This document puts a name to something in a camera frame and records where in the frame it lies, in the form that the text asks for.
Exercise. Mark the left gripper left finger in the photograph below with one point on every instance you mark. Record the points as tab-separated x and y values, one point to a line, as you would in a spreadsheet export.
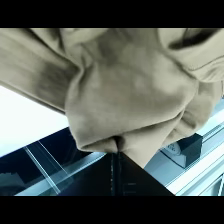
96	180

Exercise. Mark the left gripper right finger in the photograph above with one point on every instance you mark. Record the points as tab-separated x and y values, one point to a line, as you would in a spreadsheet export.
140	181

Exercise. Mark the tan garment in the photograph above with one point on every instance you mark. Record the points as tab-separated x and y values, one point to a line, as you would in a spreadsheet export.
126	93

